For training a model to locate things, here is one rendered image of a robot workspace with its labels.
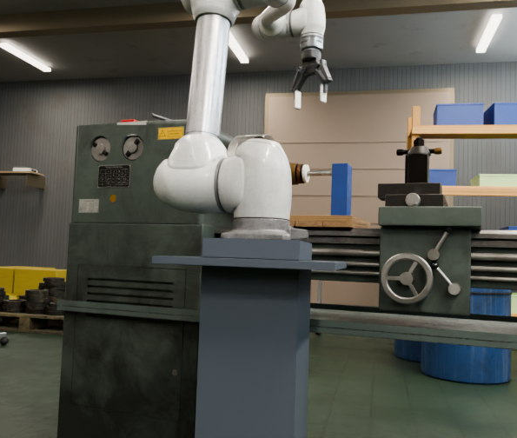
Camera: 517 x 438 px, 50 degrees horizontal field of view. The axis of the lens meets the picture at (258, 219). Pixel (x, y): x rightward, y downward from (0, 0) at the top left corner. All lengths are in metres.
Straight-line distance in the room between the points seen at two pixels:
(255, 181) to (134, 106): 9.25
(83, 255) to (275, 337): 1.10
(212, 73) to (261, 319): 0.72
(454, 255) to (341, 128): 7.81
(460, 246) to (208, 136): 0.82
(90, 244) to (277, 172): 1.02
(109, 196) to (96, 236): 0.16
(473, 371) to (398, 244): 2.13
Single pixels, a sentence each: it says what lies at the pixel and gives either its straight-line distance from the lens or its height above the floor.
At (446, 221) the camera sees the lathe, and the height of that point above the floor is 0.88.
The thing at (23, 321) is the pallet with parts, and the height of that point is 0.10.
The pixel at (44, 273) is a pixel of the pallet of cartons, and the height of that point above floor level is 0.44.
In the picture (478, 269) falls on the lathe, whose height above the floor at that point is 0.74.
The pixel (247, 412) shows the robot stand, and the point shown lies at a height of 0.38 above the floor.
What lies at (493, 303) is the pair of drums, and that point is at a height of 0.51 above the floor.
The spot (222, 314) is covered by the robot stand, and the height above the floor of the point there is 0.61.
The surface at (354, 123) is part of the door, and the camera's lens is 9.48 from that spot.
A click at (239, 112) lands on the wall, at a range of 9.90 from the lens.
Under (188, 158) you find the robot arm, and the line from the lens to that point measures 1.52.
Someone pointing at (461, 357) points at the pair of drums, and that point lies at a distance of 3.79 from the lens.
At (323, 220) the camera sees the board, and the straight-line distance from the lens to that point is 1.90.
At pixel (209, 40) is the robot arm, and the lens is 1.69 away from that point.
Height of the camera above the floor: 0.76
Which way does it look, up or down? 4 degrees up
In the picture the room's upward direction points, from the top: 2 degrees clockwise
